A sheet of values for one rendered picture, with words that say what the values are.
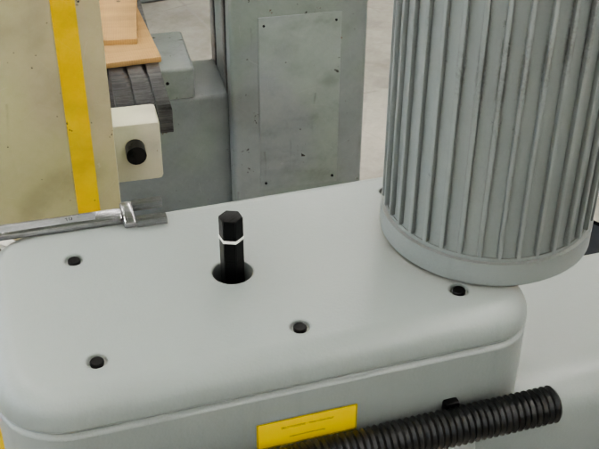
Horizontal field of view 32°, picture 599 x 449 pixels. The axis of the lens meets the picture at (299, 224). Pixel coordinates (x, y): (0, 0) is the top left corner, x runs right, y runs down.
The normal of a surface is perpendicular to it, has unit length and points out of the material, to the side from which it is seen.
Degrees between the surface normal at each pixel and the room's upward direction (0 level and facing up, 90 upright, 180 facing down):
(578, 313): 0
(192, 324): 0
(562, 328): 0
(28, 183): 90
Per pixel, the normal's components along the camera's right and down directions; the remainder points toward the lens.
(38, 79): 0.30, 0.54
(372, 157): 0.00, -0.83
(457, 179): -0.50, 0.48
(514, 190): 0.06, 0.56
